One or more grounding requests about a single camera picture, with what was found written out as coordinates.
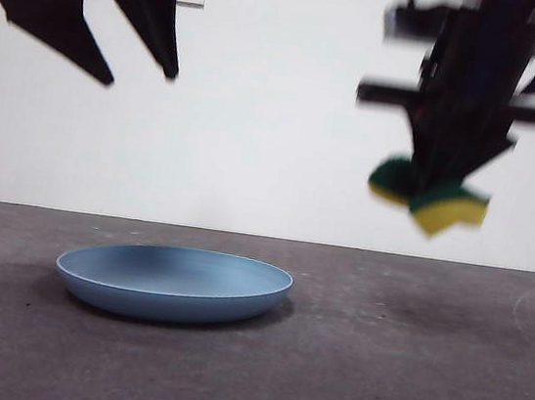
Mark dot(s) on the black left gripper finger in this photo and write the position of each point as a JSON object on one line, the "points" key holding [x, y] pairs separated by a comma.
{"points": [[50, 13], [154, 12]]}

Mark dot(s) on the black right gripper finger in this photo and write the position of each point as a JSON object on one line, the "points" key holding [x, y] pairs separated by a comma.
{"points": [[432, 148], [477, 144]]}

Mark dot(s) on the yellow sponge with green pad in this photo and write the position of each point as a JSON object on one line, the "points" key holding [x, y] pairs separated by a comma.
{"points": [[435, 219]]}

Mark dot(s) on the blue round plate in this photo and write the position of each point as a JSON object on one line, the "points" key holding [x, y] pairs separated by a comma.
{"points": [[171, 296]]}

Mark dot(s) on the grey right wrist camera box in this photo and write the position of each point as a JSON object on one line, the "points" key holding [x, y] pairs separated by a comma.
{"points": [[414, 22]]}

